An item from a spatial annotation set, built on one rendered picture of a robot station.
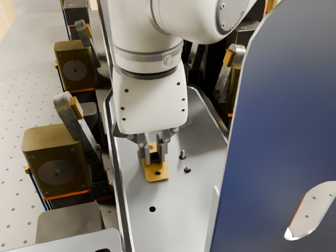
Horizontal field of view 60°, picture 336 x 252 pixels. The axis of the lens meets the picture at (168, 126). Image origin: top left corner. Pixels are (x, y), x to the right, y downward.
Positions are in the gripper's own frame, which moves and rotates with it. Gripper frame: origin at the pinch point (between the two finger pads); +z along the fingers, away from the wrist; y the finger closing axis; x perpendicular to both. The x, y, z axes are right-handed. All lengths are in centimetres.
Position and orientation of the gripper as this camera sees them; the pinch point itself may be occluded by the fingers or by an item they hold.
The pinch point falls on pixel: (153, 148)
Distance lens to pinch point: 47.0
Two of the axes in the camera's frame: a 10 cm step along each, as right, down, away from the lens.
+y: -9.7, 1.5, -1.8
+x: 2.4, 6.2, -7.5
